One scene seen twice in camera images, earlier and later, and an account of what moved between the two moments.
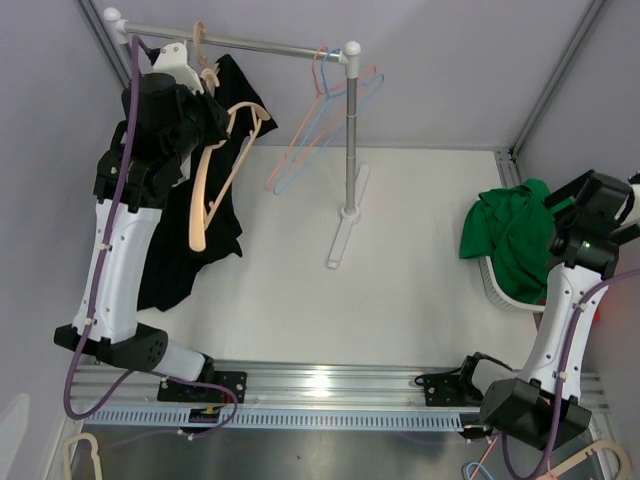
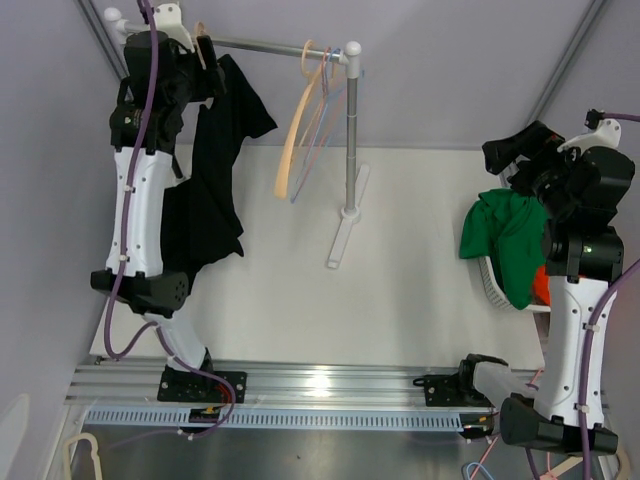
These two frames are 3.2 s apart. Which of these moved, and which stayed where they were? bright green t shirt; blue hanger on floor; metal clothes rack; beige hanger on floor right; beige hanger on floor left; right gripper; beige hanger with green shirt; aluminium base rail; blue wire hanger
Moved: blue wire hanger; right gripper; beige hanger with green shirt
Stayed: aluminium base rail; beige hanger on floor right; blue hanger on floor; beige hanger on floor left; metal clothes rack; bright green t shirt
